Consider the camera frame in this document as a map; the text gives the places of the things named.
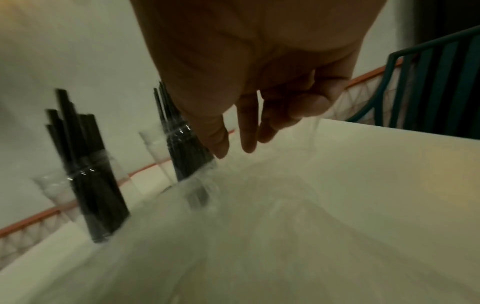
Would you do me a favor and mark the person's right hand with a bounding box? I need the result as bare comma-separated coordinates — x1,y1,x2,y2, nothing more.
129,0,389,160

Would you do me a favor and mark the black straw packet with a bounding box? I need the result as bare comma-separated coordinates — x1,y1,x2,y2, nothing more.
152,81,219,182
44,88,132,243

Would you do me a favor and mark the clear plastic cup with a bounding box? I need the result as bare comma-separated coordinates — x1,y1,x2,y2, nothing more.
31,148,132,243
138,124,220,209

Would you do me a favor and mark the clear plastic straw wrapper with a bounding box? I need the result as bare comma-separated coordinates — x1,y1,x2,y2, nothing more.
22,118,376,304

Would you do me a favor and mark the stack of teal chairs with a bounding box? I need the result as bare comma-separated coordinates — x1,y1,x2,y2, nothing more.
344,25,480,139

